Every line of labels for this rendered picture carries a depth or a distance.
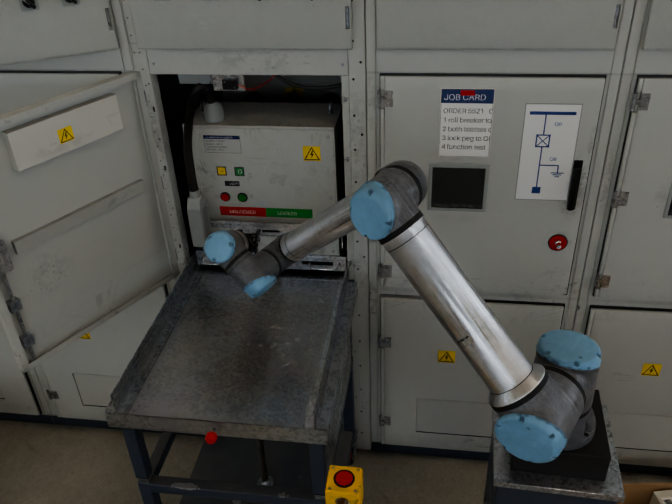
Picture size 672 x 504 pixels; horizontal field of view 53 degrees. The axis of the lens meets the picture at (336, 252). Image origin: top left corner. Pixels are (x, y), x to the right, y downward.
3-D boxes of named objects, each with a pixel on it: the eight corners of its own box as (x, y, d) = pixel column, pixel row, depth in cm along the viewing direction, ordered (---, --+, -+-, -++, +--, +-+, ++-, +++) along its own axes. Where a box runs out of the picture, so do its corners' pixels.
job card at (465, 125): (489, 158, 199) (495, 89, 188) (437, 157, 201) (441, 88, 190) (489, 157, 200) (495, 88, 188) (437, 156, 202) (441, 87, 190)
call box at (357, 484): (360, 522, 158) (359, 494, 153) (326, 519, 159) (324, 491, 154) (363, 494, 165) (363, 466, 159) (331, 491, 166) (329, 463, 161)
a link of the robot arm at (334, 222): (428, 137, 158) (274, 233, 208) (401, 158, 150) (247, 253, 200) (455, 178, 160) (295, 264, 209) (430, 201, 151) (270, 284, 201)
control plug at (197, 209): (206, 247, 226) (199, 201, 216) (192, 247, 226) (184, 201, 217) (213, 235, 232) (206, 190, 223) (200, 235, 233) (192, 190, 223)
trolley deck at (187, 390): (328, 445, 179) (327, 429, 176) (108, 426, 188) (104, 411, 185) (357, 295, 236) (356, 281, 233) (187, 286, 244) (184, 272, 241)
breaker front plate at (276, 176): (338, 260, 233) (332, 130, 208) (203, 254, 240) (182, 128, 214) (338, 258, 234) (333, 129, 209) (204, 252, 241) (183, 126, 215)
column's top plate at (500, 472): (605, 409, 194) (606, 404, 193) (624, 503, 168) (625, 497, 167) (492, 397, 200) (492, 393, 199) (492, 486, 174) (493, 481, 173)
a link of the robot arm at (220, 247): (218, 272, 188) (194, 246, 189) (231, 269, 200) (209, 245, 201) (242, 248, 187) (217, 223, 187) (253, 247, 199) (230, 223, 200)
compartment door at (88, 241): (12, 364, 204) (-77, 136, 164) (170, 267, 246) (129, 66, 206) (25, 373, 201) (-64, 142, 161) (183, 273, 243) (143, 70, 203)
